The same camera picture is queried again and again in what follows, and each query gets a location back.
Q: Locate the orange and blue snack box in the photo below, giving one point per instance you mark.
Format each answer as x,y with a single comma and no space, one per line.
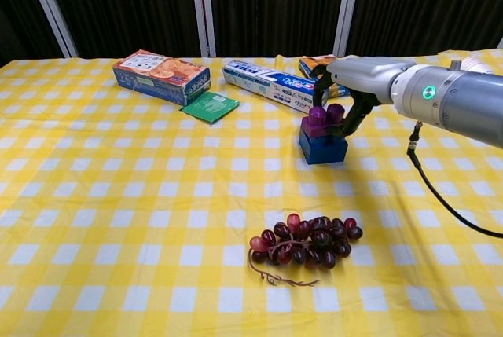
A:
309,65

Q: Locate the green foil sachet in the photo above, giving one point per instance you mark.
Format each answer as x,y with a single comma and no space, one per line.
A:
210,107

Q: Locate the bunch of dark red grapes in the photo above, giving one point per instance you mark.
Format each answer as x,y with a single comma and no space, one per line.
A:
310,242

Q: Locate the small purple object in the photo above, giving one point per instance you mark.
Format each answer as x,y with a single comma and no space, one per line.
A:
320,121

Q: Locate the yellow white checkered tablecloth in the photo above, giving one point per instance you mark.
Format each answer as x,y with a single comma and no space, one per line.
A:
118,195

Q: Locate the blue and white toothpaste box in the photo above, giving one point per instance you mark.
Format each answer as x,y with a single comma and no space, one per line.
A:
271,83

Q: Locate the orange and blue biscuit box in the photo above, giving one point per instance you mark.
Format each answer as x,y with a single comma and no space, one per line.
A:
157,75

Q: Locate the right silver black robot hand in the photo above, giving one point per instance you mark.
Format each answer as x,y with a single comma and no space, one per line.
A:
365,75

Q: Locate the blue four-stud building block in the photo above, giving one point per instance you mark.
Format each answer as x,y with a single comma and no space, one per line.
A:
324,152

